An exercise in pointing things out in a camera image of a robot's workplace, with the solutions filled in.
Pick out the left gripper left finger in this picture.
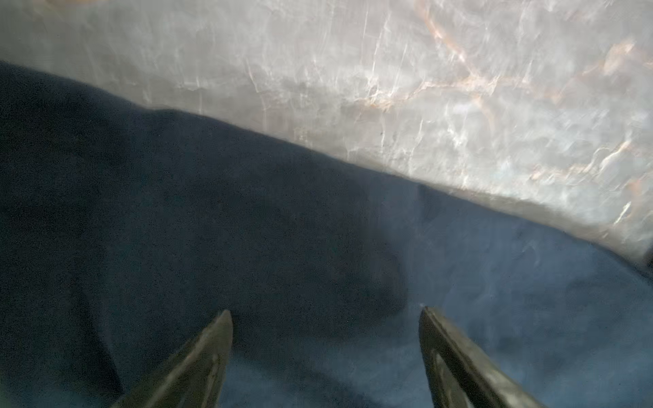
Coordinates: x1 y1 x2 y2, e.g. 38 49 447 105
113 310 233 408

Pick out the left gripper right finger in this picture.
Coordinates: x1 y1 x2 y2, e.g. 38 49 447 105
418 307 544 408

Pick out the navy red-trimmed tank top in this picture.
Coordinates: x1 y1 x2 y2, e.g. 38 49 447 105
1 64 652 407

